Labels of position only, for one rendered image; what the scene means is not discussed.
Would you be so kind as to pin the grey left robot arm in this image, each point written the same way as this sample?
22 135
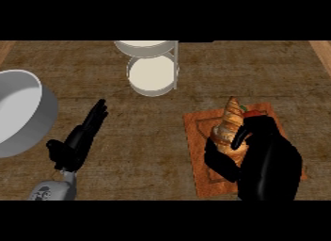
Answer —
55 188

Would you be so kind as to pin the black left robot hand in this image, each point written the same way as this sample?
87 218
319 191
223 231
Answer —
77 138

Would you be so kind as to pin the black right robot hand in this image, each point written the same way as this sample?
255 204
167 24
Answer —
264 157

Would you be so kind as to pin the brown wooden cutting board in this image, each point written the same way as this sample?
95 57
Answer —
205 150

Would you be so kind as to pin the red tomato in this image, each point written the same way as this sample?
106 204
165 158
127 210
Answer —
252 112

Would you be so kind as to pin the golden brown croissant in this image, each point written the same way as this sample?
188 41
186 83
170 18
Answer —
227 131

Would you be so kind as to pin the grey round pot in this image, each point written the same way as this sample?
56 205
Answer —
18 113

